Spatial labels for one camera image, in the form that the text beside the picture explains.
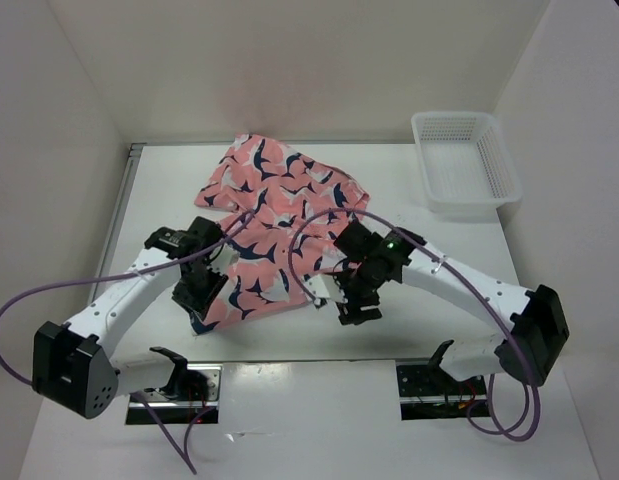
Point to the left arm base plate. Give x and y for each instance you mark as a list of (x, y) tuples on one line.
[(204, 395)]

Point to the pink shark print shorts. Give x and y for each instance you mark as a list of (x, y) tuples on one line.
[(300, 207)]

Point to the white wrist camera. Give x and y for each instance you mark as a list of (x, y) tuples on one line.
[(223, 259), (324, 289)]

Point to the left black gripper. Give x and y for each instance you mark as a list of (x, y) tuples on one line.
[(200, 302)]

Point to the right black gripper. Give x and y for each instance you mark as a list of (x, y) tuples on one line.
[(352, 311)]

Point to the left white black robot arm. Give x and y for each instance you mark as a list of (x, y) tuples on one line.
[(74, 363)]

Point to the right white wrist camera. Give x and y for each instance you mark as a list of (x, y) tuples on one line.
[(324, 289)]

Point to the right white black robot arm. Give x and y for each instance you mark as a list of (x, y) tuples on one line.
[(530, 329)]

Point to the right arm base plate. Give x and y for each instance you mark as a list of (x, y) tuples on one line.
[(423, 397)]

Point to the white plastic mesh basket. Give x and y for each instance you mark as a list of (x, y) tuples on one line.
[(465, 166)]

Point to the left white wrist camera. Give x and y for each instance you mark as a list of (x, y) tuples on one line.
[(223, 259)]

